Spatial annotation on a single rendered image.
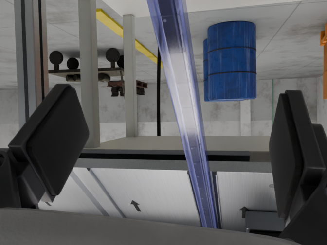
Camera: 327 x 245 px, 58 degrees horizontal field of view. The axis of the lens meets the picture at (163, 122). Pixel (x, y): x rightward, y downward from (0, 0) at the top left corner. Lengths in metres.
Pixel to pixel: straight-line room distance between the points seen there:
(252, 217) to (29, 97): 0.44
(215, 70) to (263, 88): 6.80
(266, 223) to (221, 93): 2.96
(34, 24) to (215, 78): 2.80
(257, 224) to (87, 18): 0.56
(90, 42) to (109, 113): 9.90
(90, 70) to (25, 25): 0.16
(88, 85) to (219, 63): 2.67
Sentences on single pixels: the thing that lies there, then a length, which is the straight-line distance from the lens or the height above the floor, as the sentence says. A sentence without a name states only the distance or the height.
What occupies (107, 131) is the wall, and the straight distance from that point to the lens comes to 10.64.
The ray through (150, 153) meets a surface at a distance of 0.31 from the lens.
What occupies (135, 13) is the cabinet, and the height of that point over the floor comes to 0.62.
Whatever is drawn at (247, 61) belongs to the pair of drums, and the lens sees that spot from 3.29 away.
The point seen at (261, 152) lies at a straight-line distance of 0.60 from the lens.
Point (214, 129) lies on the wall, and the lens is 9.93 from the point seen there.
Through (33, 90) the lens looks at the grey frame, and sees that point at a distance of 0.58.
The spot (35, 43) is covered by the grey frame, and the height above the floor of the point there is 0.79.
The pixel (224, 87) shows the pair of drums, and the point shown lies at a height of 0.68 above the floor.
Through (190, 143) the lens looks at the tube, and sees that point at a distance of 0.19.
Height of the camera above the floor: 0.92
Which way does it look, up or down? 2 degrees up
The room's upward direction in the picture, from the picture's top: 179 degrees clockwise
